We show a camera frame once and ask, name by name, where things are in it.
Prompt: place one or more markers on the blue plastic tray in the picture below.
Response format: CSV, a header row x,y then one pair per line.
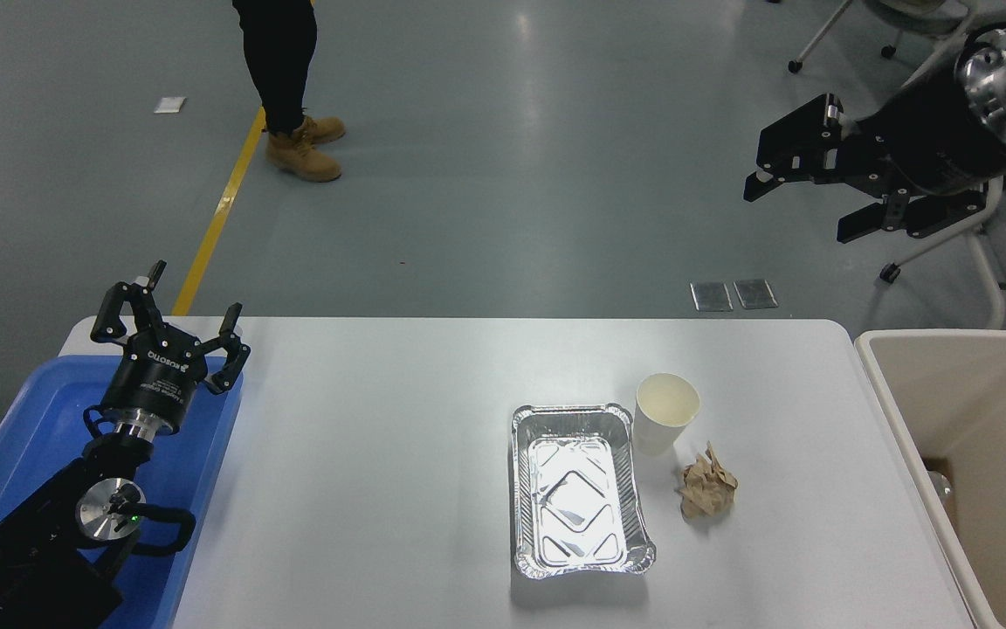
x,y
40,411

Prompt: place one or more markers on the crumpled tan paper ball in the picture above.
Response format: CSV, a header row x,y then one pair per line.
x,y
708,494

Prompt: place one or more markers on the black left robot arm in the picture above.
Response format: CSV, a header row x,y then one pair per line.
x,y
31,546

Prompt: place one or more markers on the large pale bin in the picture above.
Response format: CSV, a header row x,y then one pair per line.
x,y
974,393

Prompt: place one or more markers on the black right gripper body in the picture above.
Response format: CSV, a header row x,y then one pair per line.
x,y
931,140

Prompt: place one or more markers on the person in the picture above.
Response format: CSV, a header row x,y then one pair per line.
x,y
280,52

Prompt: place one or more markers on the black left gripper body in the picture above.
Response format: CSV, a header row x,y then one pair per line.
x,y
158,371

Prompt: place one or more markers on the small shiny grey item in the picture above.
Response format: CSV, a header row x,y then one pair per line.
x,y
942,489

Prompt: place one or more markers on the white paper cup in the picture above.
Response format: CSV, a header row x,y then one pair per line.
x,y
660,428

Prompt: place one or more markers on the metal floor plate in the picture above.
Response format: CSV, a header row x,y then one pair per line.
x,y
713,296
756,293

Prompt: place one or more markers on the silver foil tray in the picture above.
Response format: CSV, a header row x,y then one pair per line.
x,y
577,489

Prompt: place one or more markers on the white-legged grey office chair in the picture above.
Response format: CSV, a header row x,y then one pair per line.
x,y
931,10

